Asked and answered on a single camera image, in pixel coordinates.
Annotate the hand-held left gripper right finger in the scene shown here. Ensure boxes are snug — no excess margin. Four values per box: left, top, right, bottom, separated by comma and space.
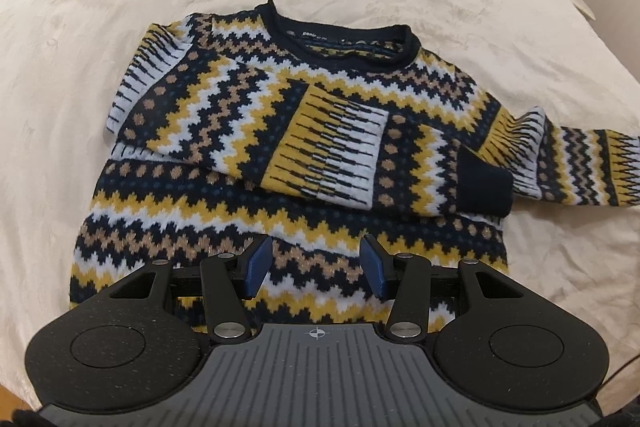
359, 234, 527, 341

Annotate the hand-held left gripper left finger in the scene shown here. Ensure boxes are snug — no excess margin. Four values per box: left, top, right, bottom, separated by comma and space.
107, 235, 274, 344

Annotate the navy yellow zigzag knit sweater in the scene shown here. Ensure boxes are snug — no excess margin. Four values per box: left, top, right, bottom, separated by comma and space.
67, 0, 640, 338

